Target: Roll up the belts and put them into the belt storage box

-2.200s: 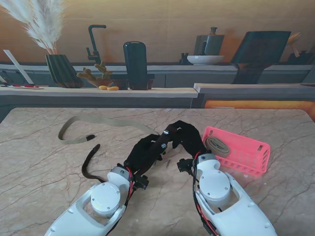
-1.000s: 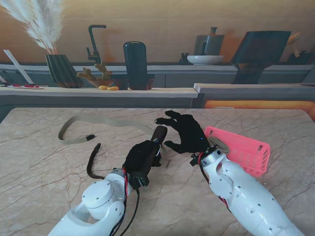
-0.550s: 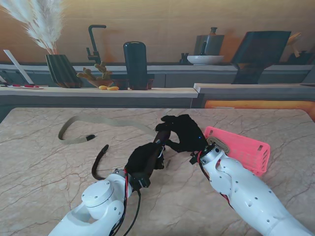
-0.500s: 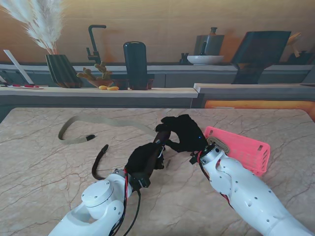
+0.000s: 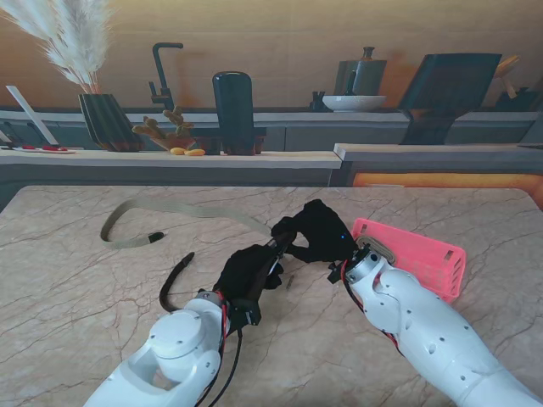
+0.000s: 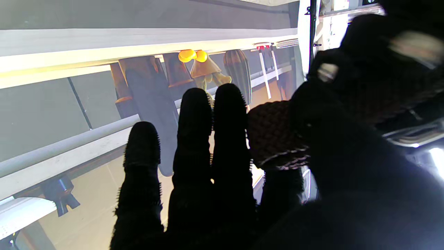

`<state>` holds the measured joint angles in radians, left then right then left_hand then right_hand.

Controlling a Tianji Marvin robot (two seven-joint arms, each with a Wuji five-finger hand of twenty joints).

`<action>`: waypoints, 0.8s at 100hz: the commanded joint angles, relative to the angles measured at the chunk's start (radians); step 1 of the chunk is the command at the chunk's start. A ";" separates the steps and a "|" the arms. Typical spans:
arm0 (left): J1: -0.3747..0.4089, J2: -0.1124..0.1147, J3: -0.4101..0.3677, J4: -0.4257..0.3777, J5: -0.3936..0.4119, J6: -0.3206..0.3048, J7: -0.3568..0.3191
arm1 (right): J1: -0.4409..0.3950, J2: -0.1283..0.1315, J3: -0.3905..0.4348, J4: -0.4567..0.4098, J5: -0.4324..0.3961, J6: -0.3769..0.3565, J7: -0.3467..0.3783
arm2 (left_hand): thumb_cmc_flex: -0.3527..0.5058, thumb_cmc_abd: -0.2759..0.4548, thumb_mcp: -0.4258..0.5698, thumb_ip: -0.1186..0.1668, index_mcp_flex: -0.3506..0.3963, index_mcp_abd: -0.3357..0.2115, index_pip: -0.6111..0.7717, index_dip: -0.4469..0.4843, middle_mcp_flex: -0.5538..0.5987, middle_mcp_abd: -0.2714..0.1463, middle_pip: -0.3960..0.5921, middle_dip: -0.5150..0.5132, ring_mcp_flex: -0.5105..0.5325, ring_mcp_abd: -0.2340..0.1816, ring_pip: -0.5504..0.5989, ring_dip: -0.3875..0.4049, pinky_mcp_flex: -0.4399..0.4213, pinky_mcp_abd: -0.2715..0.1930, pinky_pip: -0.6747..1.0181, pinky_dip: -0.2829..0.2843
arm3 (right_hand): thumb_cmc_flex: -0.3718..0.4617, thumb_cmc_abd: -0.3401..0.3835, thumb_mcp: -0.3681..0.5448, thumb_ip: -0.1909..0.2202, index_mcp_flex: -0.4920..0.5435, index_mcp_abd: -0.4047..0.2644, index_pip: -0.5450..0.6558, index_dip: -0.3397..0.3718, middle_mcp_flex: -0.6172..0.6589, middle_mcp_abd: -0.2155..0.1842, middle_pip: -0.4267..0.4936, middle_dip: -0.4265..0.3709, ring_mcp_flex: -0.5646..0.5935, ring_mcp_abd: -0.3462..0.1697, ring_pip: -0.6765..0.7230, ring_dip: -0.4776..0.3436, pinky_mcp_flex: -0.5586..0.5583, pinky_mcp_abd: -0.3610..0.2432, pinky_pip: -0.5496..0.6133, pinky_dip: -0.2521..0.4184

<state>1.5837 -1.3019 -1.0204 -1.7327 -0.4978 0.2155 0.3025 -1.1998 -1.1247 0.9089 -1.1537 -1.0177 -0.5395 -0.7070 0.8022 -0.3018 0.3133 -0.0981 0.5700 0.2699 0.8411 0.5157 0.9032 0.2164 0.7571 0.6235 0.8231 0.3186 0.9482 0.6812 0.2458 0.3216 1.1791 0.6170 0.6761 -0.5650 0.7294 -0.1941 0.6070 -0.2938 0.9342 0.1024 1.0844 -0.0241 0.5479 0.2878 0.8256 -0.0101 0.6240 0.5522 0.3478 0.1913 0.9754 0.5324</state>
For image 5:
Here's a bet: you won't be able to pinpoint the grey pot with lid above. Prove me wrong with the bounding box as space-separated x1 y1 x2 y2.
334 46 388 97

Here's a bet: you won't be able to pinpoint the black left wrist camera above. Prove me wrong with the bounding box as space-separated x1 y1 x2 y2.
231 298 261 327

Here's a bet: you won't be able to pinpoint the plate with red food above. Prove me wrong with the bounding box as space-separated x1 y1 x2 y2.
11 144 80 154

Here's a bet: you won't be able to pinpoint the right arm red black cables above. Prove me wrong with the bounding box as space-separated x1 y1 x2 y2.
341 260 404 357

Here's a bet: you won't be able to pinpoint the black kitchen faucet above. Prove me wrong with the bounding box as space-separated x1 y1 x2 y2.
148 42 185 112

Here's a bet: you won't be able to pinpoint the dark ribbed vase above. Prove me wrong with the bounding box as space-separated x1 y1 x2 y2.
77 92 143 153

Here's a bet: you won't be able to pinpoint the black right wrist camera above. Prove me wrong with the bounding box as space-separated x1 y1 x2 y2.
327 261 347 284

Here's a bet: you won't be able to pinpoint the left arm red black cables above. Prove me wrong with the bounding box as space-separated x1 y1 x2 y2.
194 292 244 407

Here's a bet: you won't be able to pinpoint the wooden kitchen utensils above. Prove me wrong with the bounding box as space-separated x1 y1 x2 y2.
494 54 523 98

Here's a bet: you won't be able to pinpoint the pink plastic storage basket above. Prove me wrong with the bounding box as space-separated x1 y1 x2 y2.
351 217 467 303

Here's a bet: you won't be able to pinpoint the dark utensil holder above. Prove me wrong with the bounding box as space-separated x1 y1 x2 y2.
495 86 543 112

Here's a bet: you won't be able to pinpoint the raised counter orange glow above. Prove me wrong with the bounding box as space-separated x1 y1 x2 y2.
333 142 543 188

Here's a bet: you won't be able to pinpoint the arm red black cables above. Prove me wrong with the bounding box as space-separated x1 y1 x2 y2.
194 292 244 407
341 260 404 357

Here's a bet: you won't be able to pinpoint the beige woven belt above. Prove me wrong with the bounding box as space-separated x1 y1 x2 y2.
355 236 398 266
100 198 272 250

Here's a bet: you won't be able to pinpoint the cactus plants in bowl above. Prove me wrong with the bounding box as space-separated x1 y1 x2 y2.
131 105 199 152

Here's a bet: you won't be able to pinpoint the grey back counter cabinets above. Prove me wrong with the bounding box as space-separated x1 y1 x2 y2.
0 108 543 152

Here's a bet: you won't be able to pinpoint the white leaning board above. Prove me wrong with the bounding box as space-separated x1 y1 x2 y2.
4 84 59 146

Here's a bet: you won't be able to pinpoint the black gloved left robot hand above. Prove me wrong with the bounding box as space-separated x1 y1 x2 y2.
213 243 284 304

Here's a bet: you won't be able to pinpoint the white pampas grass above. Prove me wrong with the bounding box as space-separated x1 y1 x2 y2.
0 0 115 97

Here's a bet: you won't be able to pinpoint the tall black cylinder container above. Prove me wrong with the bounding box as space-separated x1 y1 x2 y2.
211 70 257 156

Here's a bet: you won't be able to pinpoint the dark brown belt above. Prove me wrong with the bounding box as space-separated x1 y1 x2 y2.
159 231 298 315

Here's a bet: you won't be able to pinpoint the white speckled bowl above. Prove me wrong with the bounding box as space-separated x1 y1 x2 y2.
321 94 388 114

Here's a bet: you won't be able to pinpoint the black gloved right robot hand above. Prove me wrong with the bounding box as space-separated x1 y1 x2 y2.
270 198 361 265

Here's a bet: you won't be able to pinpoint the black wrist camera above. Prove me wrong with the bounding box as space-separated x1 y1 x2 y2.
231 298 261 327
327 261 347 284

